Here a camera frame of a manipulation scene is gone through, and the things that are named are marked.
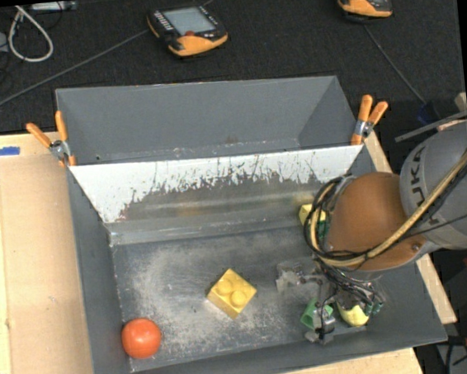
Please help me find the small yellow block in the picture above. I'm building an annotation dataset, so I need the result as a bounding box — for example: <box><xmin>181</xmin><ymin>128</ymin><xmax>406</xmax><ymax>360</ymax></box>
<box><xmin>297</xmin><ymin>201</ymin><xmax>328</xmax><ymax>228</ymax></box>

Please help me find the green toy block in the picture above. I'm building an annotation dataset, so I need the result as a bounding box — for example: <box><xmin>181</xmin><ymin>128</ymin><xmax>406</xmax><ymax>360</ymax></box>
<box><xmin>297</xmin><ymin>296</ymin><xmax>336</xmax><ymax>330</ymax></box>

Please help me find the yellow toy brick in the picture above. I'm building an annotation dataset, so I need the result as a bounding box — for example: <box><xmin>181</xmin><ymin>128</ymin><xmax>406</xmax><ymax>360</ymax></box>
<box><xmin>202</xmin><ymin>264</ymin><xmax>262</xmax><ymax>324</ymax></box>

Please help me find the grey metal bin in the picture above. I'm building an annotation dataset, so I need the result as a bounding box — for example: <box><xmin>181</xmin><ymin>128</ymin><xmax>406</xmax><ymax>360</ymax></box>
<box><xmin>55</xmin><ymin>50</ymin><xmax>453</xmax><ymax>374</ymax></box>

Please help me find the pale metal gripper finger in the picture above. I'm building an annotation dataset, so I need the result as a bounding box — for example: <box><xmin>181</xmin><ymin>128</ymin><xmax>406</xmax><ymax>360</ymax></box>
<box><xmin>275</xmin><ymin>273</ymin><xmax>308</xmax><ymax>294</ymax></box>
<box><xmin>276</xmin><ymin>258</ymin><xmax>307</xmax><ymax>280</ymax></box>

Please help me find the brown cardboard board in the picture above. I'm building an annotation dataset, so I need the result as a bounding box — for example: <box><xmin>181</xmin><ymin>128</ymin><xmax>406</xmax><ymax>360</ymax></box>
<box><xmin>0</xmin><ymin>149</ymin><xmax>97</xmax><ymax>374</ymax></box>

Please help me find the yellow rounded object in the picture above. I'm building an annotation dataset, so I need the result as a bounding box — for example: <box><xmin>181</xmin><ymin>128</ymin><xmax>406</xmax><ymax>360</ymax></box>
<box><xmin>335</xmin><ymin>296</ymin><xmax>372</xmax><ymax>330</ymax></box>

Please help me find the orange ball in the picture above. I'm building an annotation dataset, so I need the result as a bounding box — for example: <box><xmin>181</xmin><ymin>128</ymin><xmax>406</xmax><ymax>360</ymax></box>
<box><xmin>118</xmin><ymin>315</ymin><xmax>166</xmax><ymax>362</ymax></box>

